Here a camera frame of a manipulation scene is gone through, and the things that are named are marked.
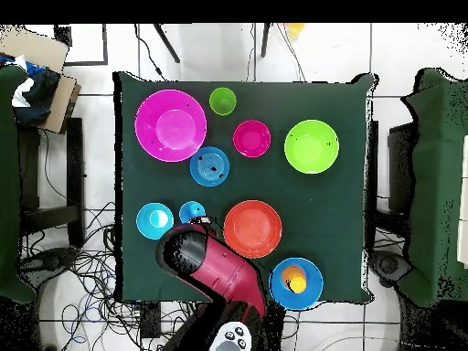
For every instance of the black stand leg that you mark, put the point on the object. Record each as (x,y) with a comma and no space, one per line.
(166,43)
(264,40)

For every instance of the black stool frame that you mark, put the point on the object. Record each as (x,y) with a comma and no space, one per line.
(75,164)

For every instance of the orange-red bowl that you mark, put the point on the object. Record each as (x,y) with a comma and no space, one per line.
(252,229)

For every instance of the green-clothed side table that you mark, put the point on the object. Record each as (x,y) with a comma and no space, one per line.
(435,182)
(7,182)

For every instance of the dark green tablecloth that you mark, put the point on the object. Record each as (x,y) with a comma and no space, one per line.
(329,219)

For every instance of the orange cup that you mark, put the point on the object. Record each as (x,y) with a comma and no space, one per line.
(294,278)

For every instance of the dark clothing bundle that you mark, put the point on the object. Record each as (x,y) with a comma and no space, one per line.
(36,95)

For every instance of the yellow object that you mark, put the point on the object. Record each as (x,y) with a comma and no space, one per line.
(294,30)

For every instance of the large blue bowl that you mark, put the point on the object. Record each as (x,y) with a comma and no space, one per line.
(310,292)

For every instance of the green cup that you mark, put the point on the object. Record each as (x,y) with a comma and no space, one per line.
(222,101)

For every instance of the black box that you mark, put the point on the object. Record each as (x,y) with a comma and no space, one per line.
(400,164)

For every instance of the black power brick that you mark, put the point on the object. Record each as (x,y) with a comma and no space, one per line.
(150,321)

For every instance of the black pedestal foot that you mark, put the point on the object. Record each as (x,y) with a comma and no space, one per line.
(51,259)
(387,266)

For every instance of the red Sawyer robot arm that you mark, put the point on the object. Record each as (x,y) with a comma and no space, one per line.
(226,270)

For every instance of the green bowl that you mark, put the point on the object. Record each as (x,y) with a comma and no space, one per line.
(311,146)

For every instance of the blue flat-bottomed bowl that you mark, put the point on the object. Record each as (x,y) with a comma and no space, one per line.
(209,166)

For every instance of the small light blue ribbed bowl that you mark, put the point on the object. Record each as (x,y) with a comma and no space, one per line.
(146,223)

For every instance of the cardboard box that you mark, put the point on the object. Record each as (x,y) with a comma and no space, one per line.
(33,44)

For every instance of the white panel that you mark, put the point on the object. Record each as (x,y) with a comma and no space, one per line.
(464,201)

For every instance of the blue cup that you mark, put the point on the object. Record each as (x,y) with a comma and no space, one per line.
(190,210)

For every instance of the small pink-red bowl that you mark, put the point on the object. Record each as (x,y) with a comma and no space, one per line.
(252,138)

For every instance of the large pink bowl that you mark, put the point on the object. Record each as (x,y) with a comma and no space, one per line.
(170,126)

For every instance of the black floor frame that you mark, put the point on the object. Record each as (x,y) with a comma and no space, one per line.
(105,44)

